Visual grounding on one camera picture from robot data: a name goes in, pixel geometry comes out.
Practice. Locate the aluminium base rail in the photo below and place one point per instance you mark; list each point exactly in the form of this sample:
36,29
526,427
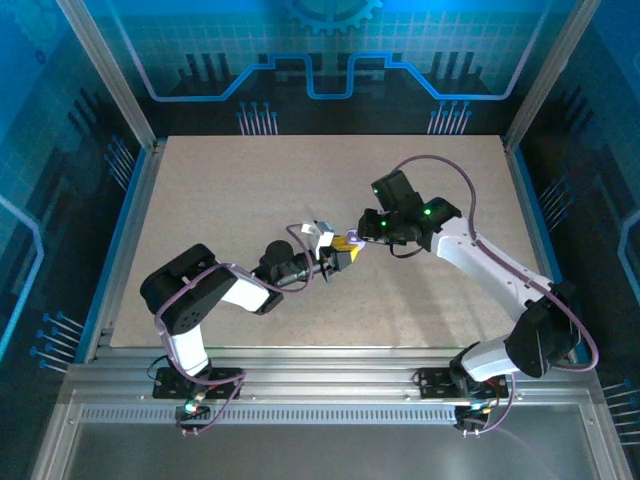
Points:
325,375

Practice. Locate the small controller board with LEDs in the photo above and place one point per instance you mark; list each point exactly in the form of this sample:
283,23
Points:
472,415
192,410

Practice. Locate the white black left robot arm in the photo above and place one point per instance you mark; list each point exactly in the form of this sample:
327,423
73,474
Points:
240,292

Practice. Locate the grey metal sheet panel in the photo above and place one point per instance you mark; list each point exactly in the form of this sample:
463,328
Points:
325,455

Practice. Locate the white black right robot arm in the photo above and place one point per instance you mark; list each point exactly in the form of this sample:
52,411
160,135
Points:
480,265

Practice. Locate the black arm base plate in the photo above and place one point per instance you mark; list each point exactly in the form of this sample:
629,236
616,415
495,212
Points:
225,387
432,382

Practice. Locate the aluminium frame post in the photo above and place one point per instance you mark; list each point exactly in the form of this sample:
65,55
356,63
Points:
550,70
107,75

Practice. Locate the aluminium side rail blue strip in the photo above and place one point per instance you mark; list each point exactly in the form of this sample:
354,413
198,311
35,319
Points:
525,200
135,225

